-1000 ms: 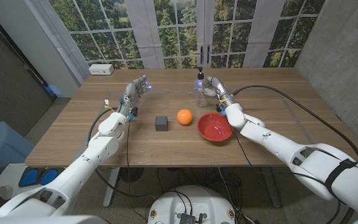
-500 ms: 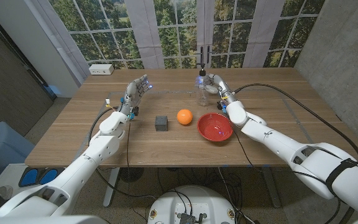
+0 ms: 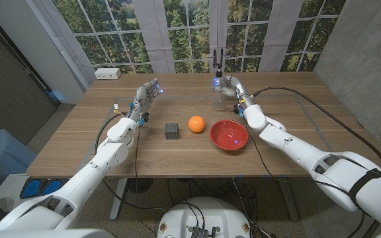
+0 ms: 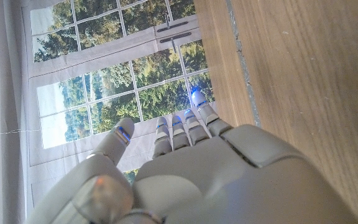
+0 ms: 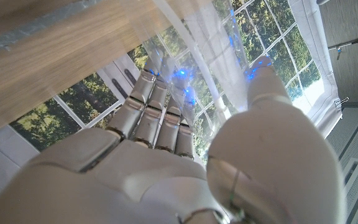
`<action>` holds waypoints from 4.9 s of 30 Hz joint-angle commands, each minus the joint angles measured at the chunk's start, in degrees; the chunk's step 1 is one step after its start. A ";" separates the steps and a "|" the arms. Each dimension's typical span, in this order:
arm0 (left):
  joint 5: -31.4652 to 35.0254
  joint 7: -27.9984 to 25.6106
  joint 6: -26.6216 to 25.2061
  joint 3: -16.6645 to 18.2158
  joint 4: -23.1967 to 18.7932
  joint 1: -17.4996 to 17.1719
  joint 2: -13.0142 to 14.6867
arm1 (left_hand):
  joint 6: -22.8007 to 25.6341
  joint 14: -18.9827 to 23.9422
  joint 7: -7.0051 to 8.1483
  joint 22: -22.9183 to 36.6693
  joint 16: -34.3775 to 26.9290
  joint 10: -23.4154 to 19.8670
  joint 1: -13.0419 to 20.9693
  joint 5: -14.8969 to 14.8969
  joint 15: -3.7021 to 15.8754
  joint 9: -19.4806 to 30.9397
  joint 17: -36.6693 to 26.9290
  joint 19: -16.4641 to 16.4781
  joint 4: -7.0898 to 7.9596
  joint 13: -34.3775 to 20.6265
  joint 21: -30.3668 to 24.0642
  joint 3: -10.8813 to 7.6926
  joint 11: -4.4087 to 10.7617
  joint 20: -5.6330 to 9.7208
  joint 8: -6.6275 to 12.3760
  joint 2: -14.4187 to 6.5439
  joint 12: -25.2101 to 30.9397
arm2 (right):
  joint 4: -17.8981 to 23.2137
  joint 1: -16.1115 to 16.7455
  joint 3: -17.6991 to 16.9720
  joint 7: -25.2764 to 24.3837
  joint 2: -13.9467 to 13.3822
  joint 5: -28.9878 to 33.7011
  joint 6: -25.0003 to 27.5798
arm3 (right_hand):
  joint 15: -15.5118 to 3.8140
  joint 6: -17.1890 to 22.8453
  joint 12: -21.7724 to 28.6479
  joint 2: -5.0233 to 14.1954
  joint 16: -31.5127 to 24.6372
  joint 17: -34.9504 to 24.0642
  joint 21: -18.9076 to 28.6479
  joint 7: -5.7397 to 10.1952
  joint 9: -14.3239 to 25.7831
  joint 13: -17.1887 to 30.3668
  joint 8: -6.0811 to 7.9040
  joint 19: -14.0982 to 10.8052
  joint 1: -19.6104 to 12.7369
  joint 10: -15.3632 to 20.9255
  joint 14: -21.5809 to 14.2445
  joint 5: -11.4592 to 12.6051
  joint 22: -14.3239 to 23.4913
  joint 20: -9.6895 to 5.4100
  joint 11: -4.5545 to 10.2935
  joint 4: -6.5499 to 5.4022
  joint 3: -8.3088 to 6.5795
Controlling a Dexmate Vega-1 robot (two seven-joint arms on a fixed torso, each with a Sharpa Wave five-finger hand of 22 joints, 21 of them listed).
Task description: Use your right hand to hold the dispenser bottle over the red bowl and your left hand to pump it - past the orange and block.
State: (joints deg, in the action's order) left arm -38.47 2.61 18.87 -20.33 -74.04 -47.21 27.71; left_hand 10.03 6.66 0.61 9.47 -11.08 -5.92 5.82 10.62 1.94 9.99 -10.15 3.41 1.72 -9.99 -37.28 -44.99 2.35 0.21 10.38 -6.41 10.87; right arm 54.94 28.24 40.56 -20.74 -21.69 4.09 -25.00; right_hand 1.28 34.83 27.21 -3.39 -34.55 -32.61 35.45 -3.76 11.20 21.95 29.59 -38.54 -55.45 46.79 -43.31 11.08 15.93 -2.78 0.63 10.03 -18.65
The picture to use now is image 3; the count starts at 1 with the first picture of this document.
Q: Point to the grey table leg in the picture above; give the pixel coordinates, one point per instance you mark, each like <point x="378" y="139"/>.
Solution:
<point x="288" y="198"/>

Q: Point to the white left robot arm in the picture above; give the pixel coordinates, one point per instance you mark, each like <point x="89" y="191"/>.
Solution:
<point x="88" y="173"/>

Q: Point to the clear dispenser bottle black pump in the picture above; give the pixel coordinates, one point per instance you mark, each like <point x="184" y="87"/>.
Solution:
<point x="217" y="100"/>

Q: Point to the blue foot pedal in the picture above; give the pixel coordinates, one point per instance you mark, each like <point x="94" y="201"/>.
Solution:
<point x="31" y="188"/>
<point x="51" y="186"/>

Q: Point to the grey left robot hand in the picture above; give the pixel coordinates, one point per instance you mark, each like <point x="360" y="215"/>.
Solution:
<point x="144" y="97"/>

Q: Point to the blue grey bin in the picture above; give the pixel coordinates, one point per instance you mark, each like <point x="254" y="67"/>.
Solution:
<point x="2" y="155"/>

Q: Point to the orange fruit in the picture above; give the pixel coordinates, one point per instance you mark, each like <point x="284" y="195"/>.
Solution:
<point x="196" y="124"/>

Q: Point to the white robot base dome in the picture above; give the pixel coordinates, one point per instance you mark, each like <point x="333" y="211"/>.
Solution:
<point x="203" y="215"/>

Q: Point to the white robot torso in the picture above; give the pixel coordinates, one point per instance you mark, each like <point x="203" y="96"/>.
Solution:
<point x="45" y="234"/>

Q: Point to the white table leg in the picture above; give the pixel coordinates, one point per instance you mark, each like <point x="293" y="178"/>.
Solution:
<point x="117" y="198"/>

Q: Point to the white pedal platform box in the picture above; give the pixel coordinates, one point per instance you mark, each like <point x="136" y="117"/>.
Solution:
<point x="8" y="191"/>

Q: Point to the wooden panel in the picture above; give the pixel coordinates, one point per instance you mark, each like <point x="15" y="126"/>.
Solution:
<point x="177" y="98"/>

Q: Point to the black floor fan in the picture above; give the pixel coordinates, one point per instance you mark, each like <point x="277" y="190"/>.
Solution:
<point x="141" y="185"/>

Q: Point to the white power strip box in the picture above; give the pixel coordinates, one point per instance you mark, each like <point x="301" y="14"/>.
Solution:
<point x="108" y="73"/>

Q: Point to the printed window backdrop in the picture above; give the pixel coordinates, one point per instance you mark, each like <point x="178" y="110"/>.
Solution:
<point x="177" y="33"/>

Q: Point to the dark grey block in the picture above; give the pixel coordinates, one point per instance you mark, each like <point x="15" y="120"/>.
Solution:
<point x="171" y="131"/>

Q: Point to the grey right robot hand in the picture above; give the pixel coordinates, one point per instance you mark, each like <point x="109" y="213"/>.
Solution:
<point x="238" y="89"/>

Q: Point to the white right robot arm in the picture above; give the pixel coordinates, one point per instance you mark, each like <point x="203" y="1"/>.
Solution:
<point x="309" y="155"/>

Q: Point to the red bowl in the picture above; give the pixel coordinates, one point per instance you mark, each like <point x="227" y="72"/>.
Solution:
<point x="229" y="135"/>

